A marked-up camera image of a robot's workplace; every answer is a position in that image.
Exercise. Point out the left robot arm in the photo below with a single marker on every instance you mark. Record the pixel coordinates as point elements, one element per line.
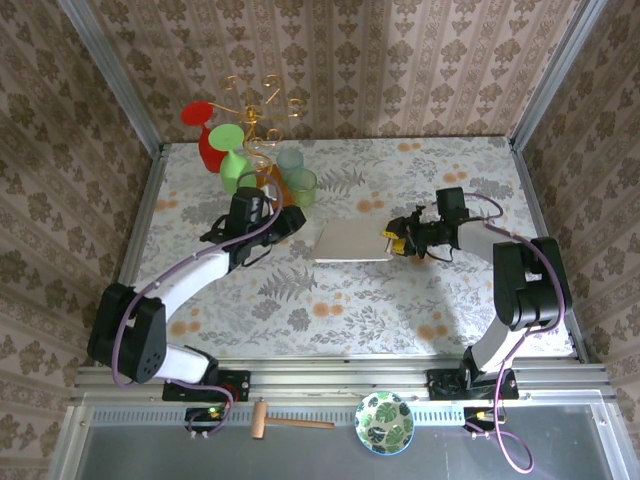
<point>190,280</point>

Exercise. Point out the leaf-patterned bowl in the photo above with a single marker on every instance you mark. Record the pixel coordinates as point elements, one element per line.
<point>384,422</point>

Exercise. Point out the green plastic goblet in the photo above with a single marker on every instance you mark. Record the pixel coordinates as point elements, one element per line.
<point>226,137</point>

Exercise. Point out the grey metal sheet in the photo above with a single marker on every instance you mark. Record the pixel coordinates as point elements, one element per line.
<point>300,457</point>

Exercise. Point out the aluminium table side rail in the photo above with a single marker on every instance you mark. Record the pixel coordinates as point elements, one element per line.
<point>142,215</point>
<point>550,240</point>

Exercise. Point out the small black controller board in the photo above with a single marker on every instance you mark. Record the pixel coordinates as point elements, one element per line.
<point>200,414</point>
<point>472,415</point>

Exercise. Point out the small wooden mallet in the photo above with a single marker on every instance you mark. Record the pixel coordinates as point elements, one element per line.
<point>260,419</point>

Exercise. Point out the red plastic goblet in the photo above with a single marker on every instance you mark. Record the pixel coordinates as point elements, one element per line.
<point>196,114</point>

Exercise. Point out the pale blue plastic cup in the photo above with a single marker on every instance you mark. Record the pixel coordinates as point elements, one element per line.
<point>290,160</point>

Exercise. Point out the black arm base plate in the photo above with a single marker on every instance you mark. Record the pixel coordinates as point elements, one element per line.
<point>442,385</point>
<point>235,385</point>

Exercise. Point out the aluminium frame post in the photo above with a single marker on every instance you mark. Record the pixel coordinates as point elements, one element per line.
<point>555,75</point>
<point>115,80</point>

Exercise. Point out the aluminium front mounting rail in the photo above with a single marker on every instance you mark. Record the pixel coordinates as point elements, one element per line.
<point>340,377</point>

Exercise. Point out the white paper box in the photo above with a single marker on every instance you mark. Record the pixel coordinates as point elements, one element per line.
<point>350,240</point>

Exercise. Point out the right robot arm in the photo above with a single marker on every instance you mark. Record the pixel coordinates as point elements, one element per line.
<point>525,290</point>

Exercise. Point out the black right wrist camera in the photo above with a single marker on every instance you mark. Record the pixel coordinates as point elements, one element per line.
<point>452,202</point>

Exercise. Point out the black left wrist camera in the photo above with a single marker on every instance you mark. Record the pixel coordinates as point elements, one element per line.
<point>247,205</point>

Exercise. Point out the pale green plastic cup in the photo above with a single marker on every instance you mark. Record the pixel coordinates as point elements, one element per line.
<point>302,187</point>

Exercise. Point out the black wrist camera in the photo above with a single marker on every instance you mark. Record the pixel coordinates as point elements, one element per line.
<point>247,205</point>
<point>452,202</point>

